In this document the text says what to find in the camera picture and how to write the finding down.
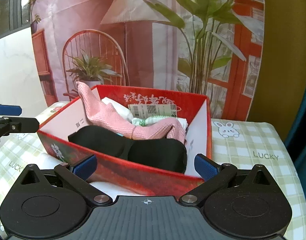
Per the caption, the white cloth with green tie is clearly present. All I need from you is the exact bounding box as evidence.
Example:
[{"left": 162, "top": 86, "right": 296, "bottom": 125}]
[{"left": 90, "top": 181, "right": 141, "bottom": 201}]

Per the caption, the black eye mask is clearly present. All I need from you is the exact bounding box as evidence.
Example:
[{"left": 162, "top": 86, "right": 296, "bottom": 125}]
[{"left": 68, "top": 125, "right": 187, "bottom": 173}]

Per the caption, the printed room backdrop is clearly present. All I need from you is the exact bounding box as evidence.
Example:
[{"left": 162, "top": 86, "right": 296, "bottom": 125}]
[{"left": 28, "top": 0, "right": 264, "bottom": 121}]

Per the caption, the pink knotted cloth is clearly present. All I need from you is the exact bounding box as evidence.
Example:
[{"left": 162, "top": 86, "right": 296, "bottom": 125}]
[{"left": 77, "top": 82, "right": 186, "bottom": 144}]

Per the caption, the red strawberry cardboard box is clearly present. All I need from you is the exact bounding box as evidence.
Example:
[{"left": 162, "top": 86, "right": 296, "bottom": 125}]
[{"left": 37, "top": 85, "right": 212, "bottom": 197}]

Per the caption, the white green tied cloth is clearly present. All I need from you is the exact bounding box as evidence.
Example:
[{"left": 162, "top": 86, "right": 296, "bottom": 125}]
[{"left": 102, "top": 97, "right": 188, "bottom": 130}]

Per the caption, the white barcode label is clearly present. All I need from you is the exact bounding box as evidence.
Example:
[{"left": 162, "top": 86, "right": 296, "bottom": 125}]
[{"left": 128, "top": 104, "right": 177, "bottom": 119}]

